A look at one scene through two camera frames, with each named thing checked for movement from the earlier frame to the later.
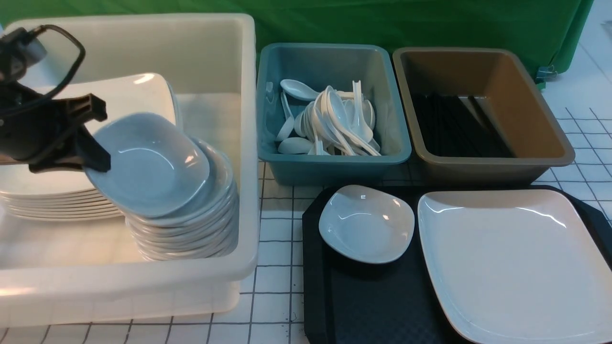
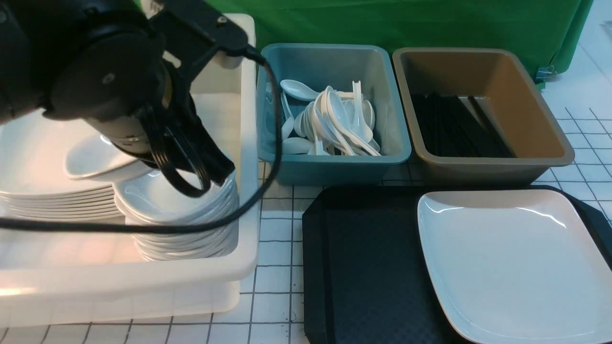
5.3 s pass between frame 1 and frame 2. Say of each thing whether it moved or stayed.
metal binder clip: stayed
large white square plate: stayed
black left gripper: moved
